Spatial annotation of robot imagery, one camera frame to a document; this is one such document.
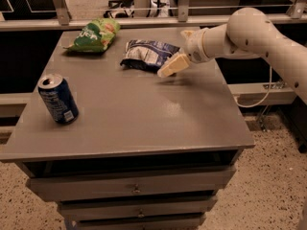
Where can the green chip bag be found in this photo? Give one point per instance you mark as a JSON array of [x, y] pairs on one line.
[[96, 36]]

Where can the blue chip bag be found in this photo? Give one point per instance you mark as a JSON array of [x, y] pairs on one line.
[[147, 55]]

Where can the grey metal railing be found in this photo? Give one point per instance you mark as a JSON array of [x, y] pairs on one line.
[[42, 15]]

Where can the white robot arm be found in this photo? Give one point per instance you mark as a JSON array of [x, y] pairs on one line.
[[248, 33]]

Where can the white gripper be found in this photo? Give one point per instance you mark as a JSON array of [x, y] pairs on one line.
[[194, 47]]

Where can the bottom drawer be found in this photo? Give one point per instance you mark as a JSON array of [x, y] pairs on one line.
[[167, 222]]

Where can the drawer with knob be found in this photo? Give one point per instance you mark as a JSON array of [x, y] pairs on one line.
[[138, 208], [146, 183]]

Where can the grey drawer cabinet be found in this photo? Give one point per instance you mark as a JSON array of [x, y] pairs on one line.
[[130, 120]]

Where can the blue pepsi can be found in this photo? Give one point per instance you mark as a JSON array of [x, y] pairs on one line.
[[55, 92]]

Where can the top drawer with knob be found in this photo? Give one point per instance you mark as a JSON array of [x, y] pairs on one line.
[[146, 183]]

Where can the middle drawer with knob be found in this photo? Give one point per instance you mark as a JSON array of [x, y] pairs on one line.
[[138, 208]]

